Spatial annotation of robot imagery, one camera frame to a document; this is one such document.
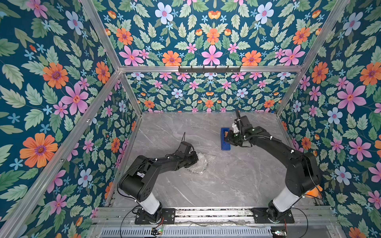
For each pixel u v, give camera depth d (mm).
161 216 728
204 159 907
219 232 765
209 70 921
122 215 748
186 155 767
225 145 940
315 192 755
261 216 731
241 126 700
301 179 466
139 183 460
